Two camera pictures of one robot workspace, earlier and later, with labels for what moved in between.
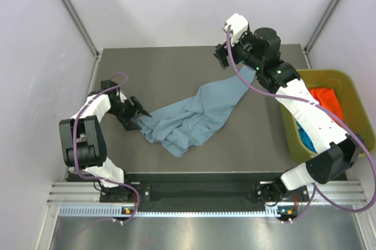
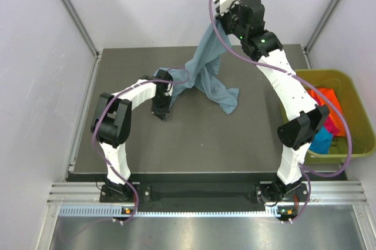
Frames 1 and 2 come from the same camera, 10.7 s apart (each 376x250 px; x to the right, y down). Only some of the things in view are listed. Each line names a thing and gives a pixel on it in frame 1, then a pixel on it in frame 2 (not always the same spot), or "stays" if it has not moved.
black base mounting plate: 209,189 stays
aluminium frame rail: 336,194 stays
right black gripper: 222,53 → 234,8
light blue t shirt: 184,124 → 201,70
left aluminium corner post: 73,10 stays
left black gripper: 127,121 → 160,112
